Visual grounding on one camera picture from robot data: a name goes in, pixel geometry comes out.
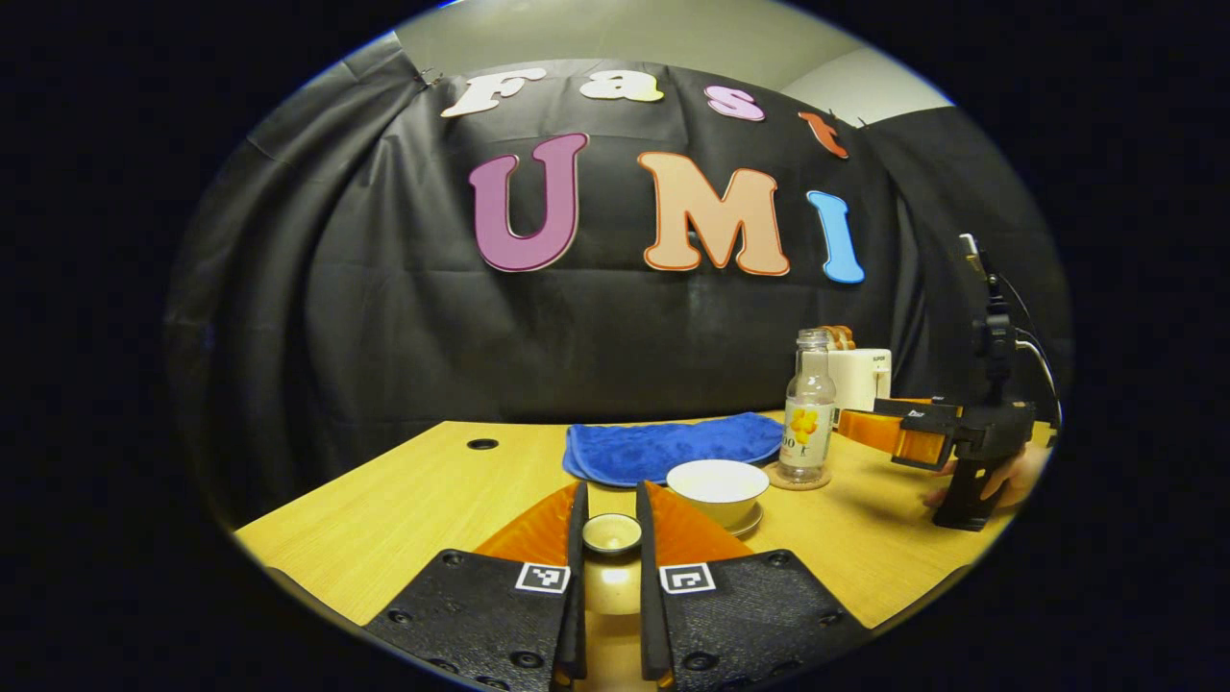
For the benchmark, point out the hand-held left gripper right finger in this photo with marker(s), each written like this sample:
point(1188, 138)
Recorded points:
point(649, 596)

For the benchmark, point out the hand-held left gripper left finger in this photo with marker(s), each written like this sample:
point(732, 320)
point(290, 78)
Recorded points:
point(578, 577)

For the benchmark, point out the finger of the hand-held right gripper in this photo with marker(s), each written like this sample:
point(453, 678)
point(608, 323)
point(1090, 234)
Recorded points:
point(913, 410)
point(927, 450)

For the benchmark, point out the cream teacup lid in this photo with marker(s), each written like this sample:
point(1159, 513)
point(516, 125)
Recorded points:
point(612, 533)

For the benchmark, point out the clear water bottle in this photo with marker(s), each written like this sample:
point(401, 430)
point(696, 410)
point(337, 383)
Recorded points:
point(807, 423)

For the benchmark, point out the round cork coaster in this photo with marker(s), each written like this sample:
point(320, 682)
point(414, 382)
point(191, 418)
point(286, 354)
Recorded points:
point(819, 481)

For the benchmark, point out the cream teacup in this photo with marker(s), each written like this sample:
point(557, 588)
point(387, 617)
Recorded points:
point(716, 485)

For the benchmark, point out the white toaster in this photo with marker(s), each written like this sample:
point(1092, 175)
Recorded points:
point(863, 380)

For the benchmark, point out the blue towel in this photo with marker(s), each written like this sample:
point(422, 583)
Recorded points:
point(663, 450)

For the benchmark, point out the black backdrop cloth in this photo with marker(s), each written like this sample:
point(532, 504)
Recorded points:
point(384, 327)

